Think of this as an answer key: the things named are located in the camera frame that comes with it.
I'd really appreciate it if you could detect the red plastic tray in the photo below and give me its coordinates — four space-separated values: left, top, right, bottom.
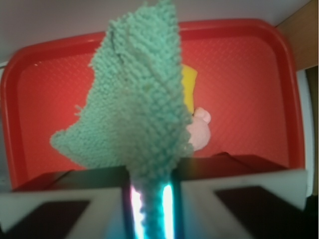
0 19 305 188

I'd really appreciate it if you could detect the light blue cloth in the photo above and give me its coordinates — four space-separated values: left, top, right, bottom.
50 0 193 239

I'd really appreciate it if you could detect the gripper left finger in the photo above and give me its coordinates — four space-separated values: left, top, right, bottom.
0 166 135 239

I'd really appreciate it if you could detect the yellow sponge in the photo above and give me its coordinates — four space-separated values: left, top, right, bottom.
182 64 197 114

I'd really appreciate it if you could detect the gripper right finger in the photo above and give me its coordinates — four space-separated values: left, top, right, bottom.
171 153 308 239

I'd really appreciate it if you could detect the pink plush bunny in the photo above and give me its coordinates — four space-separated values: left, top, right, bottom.
186 107 211 151

